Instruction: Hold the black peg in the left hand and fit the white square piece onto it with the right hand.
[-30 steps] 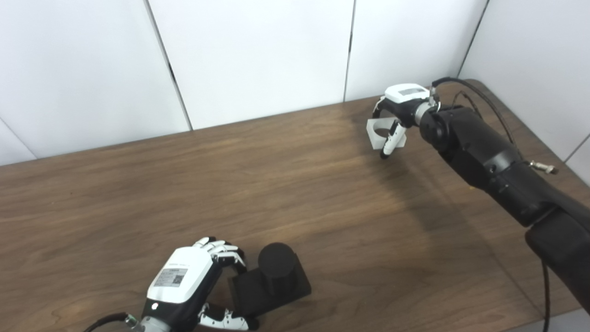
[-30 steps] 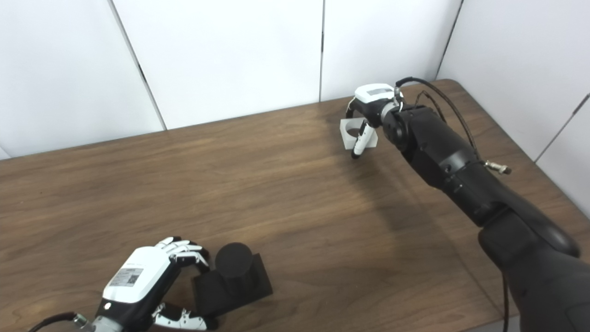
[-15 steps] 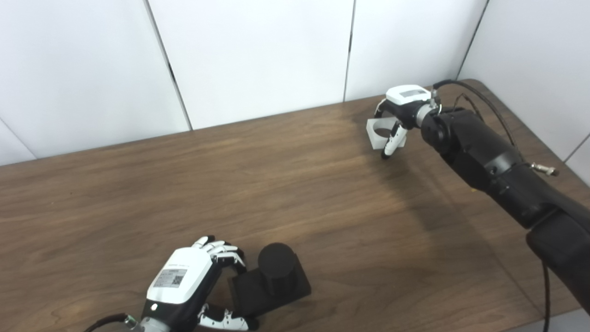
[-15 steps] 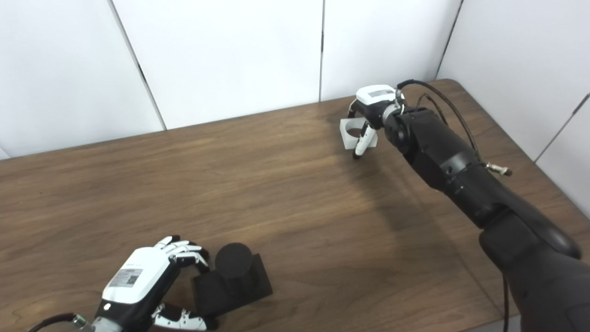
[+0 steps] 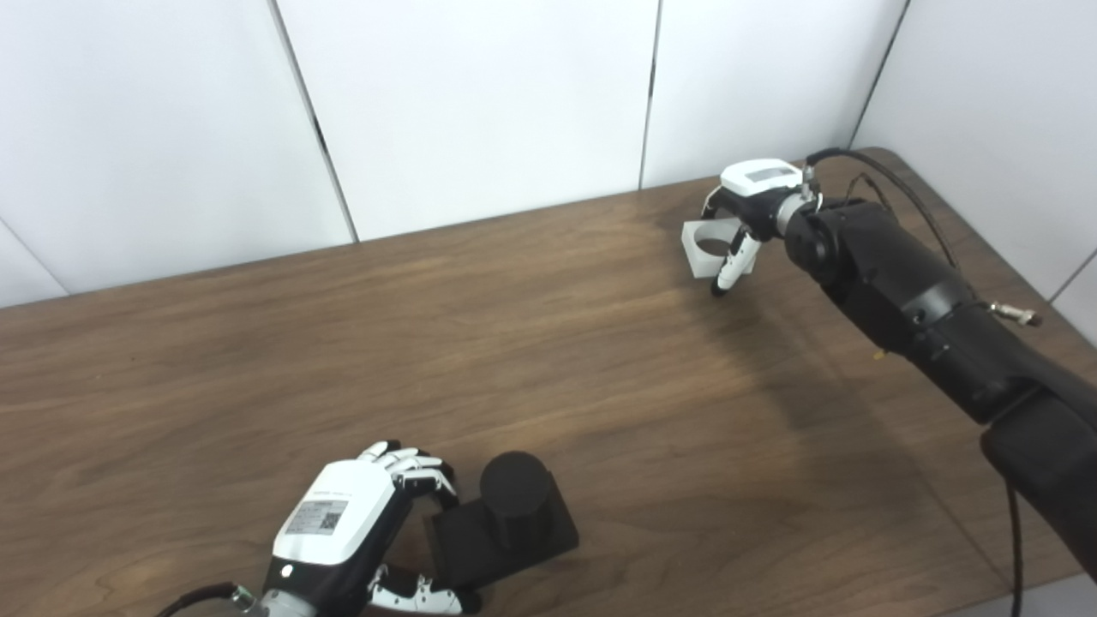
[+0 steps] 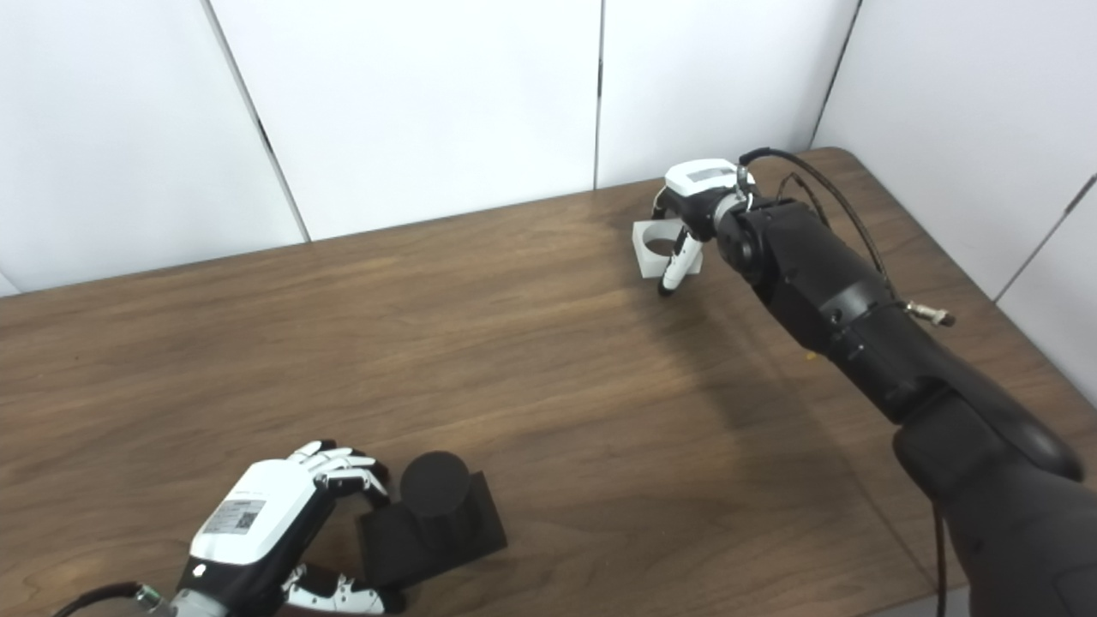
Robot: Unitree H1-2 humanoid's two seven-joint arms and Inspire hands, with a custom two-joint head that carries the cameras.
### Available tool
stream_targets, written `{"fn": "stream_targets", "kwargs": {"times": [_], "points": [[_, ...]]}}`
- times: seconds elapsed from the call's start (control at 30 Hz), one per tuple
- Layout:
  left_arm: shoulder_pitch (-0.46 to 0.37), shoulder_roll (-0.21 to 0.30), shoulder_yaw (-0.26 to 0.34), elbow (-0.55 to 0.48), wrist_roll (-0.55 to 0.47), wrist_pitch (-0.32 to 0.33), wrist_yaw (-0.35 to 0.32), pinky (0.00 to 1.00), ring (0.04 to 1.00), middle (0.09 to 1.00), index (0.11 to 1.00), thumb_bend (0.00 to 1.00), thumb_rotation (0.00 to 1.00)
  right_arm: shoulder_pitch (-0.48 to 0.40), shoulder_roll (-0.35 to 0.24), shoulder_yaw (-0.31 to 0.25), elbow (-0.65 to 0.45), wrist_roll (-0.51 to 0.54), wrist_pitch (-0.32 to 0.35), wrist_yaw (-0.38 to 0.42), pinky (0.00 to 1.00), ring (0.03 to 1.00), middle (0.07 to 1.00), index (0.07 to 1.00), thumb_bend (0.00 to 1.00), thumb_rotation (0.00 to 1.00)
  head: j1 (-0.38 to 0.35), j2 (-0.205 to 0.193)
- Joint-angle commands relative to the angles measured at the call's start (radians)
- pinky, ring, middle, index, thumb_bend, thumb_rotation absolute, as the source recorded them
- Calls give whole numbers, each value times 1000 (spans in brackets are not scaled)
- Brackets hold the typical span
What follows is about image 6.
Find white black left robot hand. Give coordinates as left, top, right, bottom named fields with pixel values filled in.
left=176, top=440, right=404, bottom=617

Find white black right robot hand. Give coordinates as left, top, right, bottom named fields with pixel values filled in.
left=651, top=159, right=757, bottom=297

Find white square piece with hole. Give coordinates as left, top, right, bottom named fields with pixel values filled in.
left=632, top=216, right=705, bottom=279

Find black peg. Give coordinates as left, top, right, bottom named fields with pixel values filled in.
left=356, top=452, right=508, bottom=590

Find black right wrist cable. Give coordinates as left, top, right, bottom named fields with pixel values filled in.
left=739, top=147, right=899, bottom=299

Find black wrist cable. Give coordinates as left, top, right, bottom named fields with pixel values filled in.
left=739, top=147, right=899, bottom=299
left=51, top=582, right=172, bottom=617

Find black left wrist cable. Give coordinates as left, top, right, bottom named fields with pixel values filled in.
left=51, top=582, right=172, bottom=617

